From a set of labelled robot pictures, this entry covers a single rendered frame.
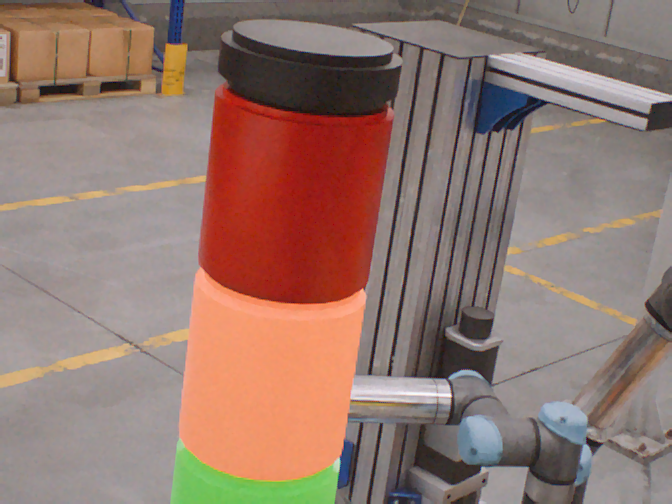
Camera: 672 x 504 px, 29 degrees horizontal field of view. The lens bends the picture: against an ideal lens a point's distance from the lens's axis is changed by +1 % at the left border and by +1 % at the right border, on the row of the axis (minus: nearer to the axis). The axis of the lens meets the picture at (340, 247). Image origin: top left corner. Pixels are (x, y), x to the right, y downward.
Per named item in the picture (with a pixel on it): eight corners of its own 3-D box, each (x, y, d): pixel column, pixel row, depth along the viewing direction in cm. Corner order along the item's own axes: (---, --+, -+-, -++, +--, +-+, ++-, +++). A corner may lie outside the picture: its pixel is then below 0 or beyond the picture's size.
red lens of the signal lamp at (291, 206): (279, 320, 34) (304, 126, 32) (160, 257, 37) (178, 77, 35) (403, 287, 37) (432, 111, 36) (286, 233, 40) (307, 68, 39)
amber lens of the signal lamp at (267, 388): (254, 502, 36) (278, 327, 34) (143, 427, 39) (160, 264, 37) (375, 454, 39) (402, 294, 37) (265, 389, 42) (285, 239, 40)
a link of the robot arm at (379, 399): (192, 408, 206) (479, 419, 218) (199, 442, 196) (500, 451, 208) (200, 343, 202) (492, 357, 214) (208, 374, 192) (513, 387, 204)
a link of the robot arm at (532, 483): (558, 490, 197) (516, 467, 202) (552, 516, 199) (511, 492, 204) (586, 477, 202) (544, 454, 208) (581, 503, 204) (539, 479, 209)
